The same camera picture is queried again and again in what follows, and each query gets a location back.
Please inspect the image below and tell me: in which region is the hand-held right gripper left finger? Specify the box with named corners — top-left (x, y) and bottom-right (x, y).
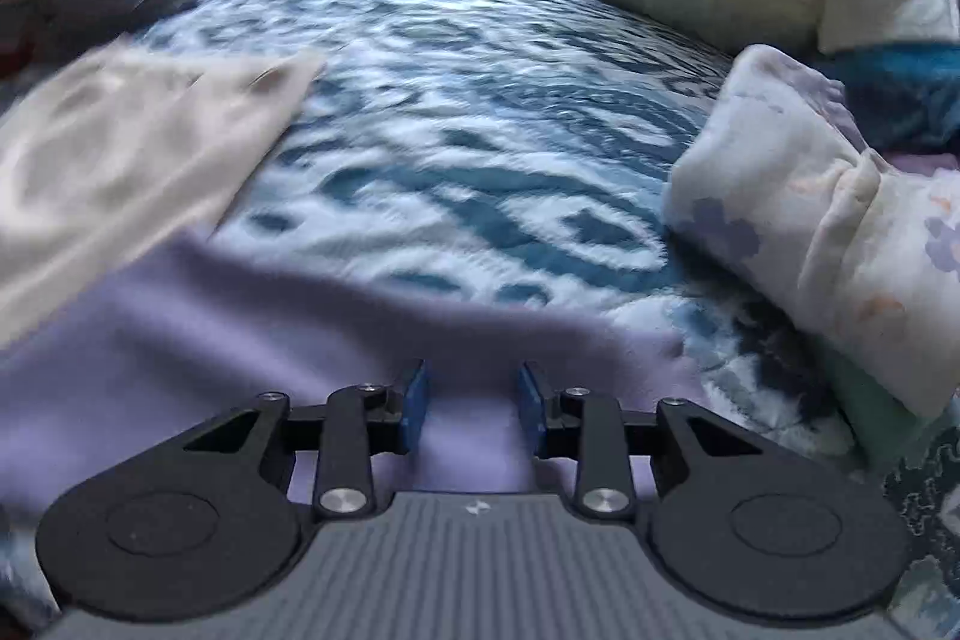
top-left (180, 359), bottom-right (432, 522)

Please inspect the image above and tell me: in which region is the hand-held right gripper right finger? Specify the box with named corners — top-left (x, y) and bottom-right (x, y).
top-left (516, 362), bottom-right (762, 522)

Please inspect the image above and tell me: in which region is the cream lavender sequin sweatshirt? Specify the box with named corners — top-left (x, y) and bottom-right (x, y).
top-left (0, 44), bottom-right (710, 536)

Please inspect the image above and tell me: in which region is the blue white patterned bedspread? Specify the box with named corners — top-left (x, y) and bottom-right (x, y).
top-left (0, 0), bottom-right (960, 640)

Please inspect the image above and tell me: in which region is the white purple floral folded garment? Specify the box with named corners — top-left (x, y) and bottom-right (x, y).
top-left (664, 44), bottom-right (960, 420)

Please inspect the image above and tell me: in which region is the mint green garment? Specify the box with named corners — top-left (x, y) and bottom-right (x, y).
top-left (821, 347), bottom-right (960, 470)

